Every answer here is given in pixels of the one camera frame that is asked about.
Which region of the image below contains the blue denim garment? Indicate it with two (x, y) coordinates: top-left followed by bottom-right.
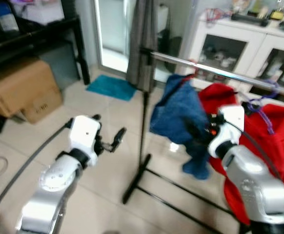
(149, 74), (213, 181)

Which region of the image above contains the brown cardboard box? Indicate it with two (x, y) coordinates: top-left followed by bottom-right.
(0, 58), (63, 124)

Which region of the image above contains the grey curtain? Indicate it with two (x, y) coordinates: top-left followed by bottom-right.
(126, 0), (159, 93)

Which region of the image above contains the white storage box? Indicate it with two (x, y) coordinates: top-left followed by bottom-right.
(15, 0), (64, 25)

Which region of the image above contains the grey panel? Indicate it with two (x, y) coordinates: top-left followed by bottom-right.
(39, 41), (81, 91)

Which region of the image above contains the purple clothes hanger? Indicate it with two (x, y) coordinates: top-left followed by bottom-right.
(243, 80), (280, 136)

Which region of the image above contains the white glass-door cabinet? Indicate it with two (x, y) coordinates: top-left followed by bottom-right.
(187, 12), (284, 105)

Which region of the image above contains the dark tray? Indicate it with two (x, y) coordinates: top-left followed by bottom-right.
(230, 13), (270, 27)

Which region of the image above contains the clothes rack with chrome rail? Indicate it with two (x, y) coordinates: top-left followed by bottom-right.
(122, 46), (284, 234)

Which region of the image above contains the red garment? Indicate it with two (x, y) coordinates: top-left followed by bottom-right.
(198, 83), (284, 230)

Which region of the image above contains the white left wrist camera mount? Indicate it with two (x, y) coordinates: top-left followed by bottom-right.
(66, 115), (102, 159)

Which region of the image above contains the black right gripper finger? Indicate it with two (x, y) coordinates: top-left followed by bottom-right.
(186, 123), (205, 145)

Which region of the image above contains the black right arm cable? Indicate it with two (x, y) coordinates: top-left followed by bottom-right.
(227, 117), (284, 220)

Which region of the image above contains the black metal shelf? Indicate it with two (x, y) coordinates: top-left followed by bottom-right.
(0, 0), (91, 86)

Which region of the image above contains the teal floor mat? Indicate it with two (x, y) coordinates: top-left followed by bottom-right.
(86, 75), (138, 102)

